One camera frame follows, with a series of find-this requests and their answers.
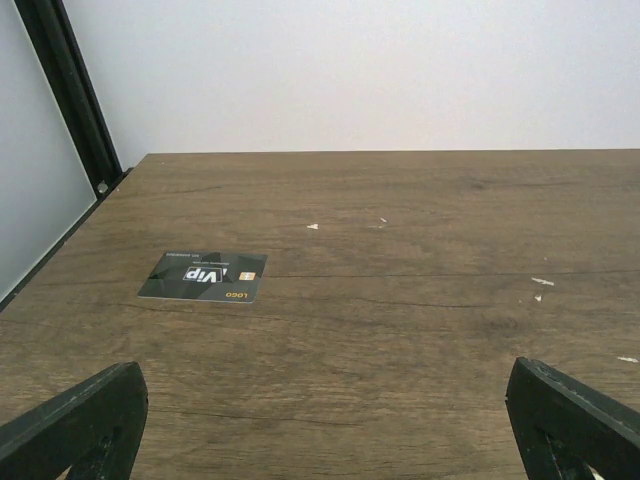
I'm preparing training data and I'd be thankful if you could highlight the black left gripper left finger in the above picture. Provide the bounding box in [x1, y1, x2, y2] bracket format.
[1, 362, 148, 479]

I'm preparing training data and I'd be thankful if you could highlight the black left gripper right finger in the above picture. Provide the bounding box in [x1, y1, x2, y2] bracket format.
[505, 357, 639, 479]

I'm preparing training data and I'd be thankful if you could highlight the black VIP card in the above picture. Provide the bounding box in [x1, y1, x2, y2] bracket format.
[138, 251, 268, 304]

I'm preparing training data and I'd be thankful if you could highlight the black left frame post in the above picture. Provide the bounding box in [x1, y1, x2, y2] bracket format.
[14, 0, 128, 200]

